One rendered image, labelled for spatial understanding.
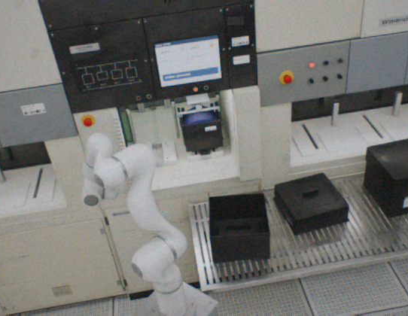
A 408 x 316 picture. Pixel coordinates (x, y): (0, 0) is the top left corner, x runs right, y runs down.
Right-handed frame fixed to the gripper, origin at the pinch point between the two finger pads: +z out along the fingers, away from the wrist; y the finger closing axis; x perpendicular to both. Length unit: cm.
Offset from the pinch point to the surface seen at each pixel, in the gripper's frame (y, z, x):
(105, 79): 11.9, 8.8, 35.0
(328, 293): 118, -12, -120
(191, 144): 47, 29, -21
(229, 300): 56, -4, -120
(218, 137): 63, 29, -19
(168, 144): 35, 45, -30
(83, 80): 2.7, 8.8, 36.2
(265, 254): 72, -41, -41
